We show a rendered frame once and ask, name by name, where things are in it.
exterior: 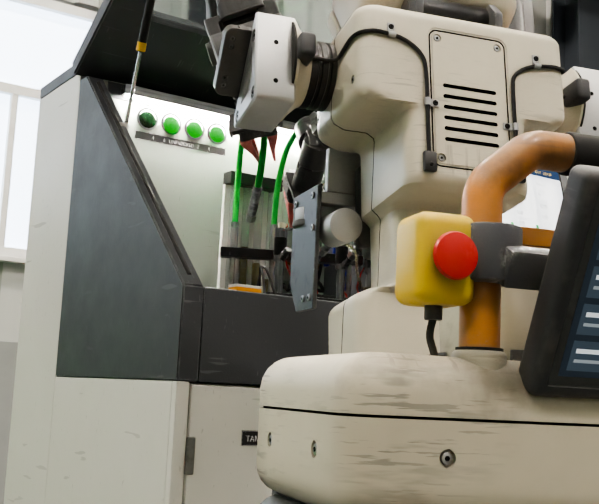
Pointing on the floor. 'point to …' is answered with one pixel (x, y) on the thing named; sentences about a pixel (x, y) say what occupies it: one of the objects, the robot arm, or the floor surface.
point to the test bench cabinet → (118, 441)
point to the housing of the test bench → (42, 292)
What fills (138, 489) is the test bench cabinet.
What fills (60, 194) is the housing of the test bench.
